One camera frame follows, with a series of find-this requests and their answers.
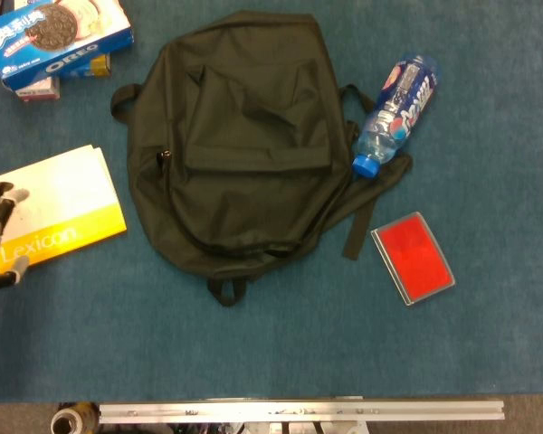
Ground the white yellow Lexicon book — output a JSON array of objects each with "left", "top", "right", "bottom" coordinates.
[{"left": 0, "top": 144, "right": 129, "bottom": 275}]

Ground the black backpack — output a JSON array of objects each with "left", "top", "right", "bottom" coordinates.
[{"left": 110, "top": 11, "right": 414, "bottom": 308}]

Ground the small white pink box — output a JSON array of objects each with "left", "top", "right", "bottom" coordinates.
[{"left": 14, "top": 76, "right": 62, "bottom": 103}]

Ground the tape roll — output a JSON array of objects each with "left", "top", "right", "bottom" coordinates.
[{"left": 50, "top": 402, "right": 99, "bottom": 434}]

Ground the small blue yellow box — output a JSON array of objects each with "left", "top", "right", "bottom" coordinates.
[{"left": 58, "top": 53, "right": 112, "bottom": 80}]

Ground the blue Oreo cookie box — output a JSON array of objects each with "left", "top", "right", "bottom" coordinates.
[{"left": 0, "top": 0, "right": 135, "bottom": 92}]

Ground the blue felt table cover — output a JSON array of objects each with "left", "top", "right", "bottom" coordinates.
[{"left": 0, "top": 0, "right": 543, "bottom": 404}]

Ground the Pepsi plastic bottle blue cap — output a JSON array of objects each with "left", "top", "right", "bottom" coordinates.
[{"left": 351, "top": 52, "right": 441, "bottom": 179}]

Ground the aluminium profile rail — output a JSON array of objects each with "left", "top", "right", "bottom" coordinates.
[{"left": 98, "top": 399, "right": 506, "bottom": 425}]

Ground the red pad grey frame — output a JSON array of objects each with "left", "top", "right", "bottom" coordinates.
[{"left": 370, "top": 211, "right": 457, "bottom": 308}]

